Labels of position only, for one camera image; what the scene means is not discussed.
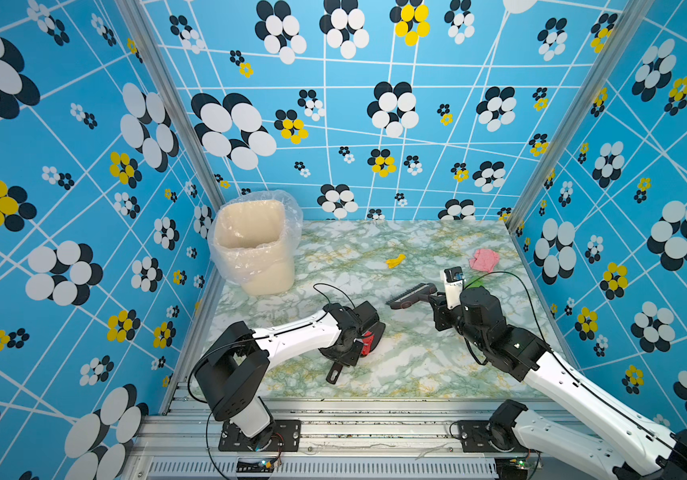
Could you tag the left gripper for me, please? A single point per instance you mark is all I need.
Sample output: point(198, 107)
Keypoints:
point(349, 362)

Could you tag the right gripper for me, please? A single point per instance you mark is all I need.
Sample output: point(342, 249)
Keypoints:
point(440, 311)

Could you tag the cartoon face hand brush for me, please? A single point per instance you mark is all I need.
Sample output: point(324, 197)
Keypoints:
point(418, 293)

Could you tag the black dustpan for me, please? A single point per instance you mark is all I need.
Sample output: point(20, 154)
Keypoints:
point(378, 329)

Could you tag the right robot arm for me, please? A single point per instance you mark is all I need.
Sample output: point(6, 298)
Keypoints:
point(622, 444)

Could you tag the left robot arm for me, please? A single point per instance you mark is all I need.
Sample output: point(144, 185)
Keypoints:
point(231, 372)

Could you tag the red paper scrap by bin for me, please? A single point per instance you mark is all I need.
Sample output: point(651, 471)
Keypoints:
point(367, 343)

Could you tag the green paper scrap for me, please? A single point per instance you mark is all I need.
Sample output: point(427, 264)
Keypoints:
point(477, 282)

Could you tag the pink paper scrap right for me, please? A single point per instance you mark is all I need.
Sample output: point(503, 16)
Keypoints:
point(484, 260)

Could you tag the yellow paper scrap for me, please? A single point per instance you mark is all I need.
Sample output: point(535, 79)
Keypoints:
point(393, 263)

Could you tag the beige trash bin with liner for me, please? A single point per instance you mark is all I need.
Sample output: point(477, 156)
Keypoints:
point(254, 239)

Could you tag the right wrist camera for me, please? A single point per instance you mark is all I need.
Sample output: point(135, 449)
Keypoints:
point(454, 284)

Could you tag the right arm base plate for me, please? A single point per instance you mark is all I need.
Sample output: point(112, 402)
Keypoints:
point(478, 436)

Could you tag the aluminium frame rail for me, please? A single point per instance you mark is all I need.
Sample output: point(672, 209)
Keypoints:
point(344, 439)

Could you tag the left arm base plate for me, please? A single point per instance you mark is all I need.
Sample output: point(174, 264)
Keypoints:
point(280, 436)

